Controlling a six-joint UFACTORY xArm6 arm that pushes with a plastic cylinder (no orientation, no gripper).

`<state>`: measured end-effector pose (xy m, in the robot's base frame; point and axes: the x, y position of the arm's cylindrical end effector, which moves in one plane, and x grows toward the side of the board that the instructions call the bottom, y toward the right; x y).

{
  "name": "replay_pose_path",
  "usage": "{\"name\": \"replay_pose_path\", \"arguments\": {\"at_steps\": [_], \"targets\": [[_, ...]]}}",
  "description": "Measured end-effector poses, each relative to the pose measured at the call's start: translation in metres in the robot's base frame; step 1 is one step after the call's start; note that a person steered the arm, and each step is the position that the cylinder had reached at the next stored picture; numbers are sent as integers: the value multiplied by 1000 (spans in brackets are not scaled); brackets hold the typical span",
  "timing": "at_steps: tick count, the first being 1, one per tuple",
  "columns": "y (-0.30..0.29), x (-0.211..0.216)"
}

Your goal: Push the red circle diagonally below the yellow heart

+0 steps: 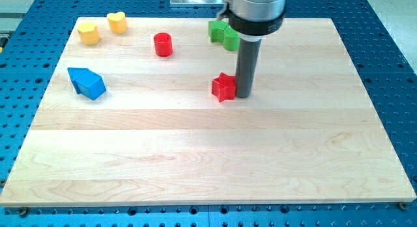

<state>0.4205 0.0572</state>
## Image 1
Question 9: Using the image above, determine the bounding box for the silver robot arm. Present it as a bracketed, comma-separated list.
[216, 0, 286, 40]

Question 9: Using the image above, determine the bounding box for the yellow heart block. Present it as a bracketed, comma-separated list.
[106, 12, 128, 34]

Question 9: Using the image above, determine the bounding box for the red star block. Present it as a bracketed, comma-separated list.
[211, 72, 237, 102]

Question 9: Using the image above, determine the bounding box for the green cylinder block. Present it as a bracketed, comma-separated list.
[223, 27, 240, 51]

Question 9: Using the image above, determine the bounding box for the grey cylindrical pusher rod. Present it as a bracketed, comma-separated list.
[235, 33, 262, 98]

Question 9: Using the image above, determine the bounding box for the wooden board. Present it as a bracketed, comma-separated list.
[1, 18, 416, 207]

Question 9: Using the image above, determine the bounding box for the red cylinder block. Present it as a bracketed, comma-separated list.
[153, 33, 173, 57]

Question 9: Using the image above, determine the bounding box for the green star block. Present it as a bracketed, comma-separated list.
[208, 20, 229, 43]

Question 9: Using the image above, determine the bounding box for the blue cube block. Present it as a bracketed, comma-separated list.
[76, 70, 106, 100]

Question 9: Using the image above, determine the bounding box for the blue triangle block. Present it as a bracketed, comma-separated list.
[67, 67, 87, 94]

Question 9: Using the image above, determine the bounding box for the yellow hexagon block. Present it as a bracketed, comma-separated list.
[78, 22, 100, 45]

